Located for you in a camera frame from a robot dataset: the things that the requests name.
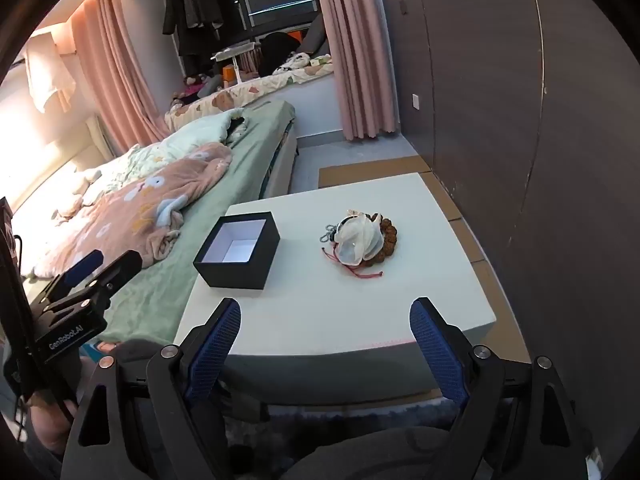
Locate light green floral quilt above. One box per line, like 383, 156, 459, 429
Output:
75, 107, 251, 196

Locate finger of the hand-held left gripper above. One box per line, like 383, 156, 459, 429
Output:
46, 249, 105, 306
82, 249, 144, 311

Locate black jewelry box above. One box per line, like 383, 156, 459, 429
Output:
193, 211, 281, 292

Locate white hanging garment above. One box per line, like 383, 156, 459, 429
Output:
22, 30, 77, 114

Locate brown seed bead bracelet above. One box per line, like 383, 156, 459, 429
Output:
362, 214, 399, 267

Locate red cord bracelet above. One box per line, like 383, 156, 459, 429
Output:
324, 249, 384, 282

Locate white fabric pouch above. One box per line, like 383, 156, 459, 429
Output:
334, 216, 385, 266

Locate dark brown wardrobe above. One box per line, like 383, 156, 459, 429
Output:
380, 0, 640, 411

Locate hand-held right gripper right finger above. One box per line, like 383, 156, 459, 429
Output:
409, 297, 602, 480

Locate brown cardboard sheet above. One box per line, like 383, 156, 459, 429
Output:
318, 155, 532, 365

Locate white low table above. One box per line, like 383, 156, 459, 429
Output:
172, 172, 497, 407

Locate bed with green sheet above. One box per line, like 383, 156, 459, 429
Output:
0, 100, 299, 347

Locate black bag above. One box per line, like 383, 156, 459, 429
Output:
259, 31, 302, 74

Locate dark hanging clothes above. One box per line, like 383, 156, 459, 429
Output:
161, 0, 247, 75

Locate person's dark grey trousers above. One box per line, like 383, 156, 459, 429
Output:
220, 424, 462, 480

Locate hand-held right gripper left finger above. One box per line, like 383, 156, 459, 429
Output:
60, 297, 243, 480

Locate floral window seat cushion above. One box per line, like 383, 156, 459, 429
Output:
165, 52, 336, 132

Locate pink curtain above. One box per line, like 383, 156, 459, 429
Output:
310, 0, 401, 142
70, 0, 172, 150

